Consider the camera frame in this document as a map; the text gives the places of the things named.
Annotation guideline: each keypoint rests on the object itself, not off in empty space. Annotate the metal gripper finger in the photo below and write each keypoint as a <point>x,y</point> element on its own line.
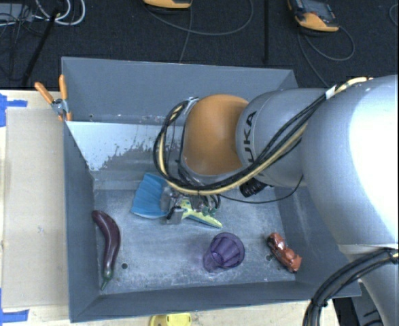
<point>166,199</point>
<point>175,216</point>

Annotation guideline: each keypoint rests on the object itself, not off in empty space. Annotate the grey metal bin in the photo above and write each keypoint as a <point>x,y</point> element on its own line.
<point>172,250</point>

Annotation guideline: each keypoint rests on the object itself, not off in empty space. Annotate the clear purple cup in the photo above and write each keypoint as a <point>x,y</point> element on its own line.
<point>224,251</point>

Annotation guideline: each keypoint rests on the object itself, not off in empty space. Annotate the purple toy eggplant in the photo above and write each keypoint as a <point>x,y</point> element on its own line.
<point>110,239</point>

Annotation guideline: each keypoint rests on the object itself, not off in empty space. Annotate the red-brown toy car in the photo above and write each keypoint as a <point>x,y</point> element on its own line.
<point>284,251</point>

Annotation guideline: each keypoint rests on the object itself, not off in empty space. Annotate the pale wood board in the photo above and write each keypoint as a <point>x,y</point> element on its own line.
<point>32,209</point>

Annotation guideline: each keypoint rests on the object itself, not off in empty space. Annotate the black cylinder on white bracket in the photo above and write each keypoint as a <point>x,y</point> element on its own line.
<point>251,188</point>

